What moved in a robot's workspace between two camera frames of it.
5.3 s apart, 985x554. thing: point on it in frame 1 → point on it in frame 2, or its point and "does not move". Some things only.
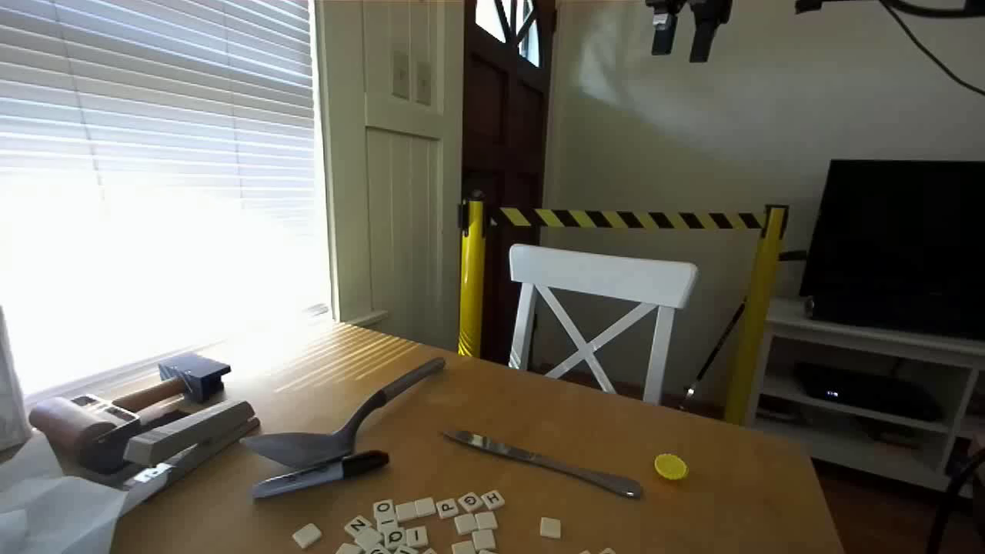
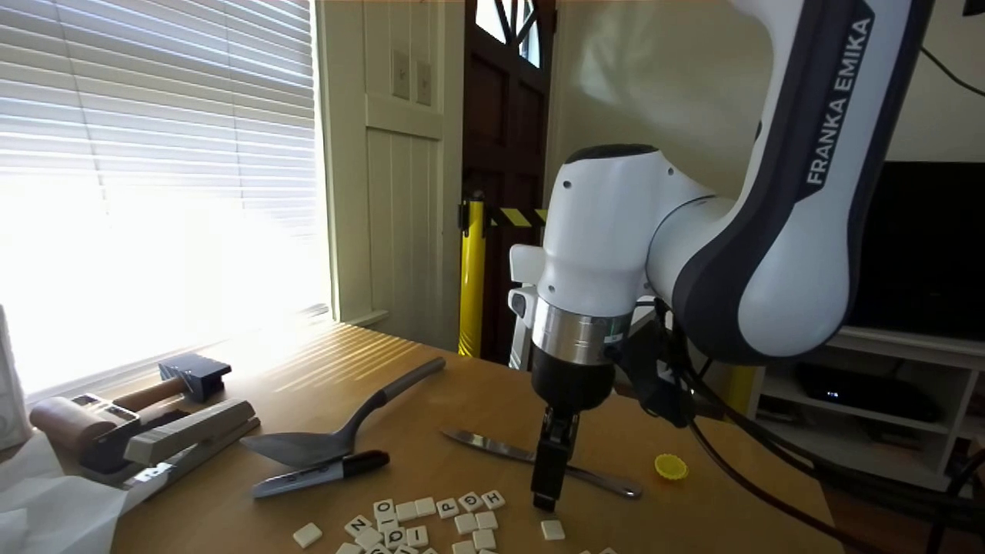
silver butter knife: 548,467 does not move
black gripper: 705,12 → 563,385
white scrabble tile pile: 404,527 does not move
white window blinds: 161,181 does not move
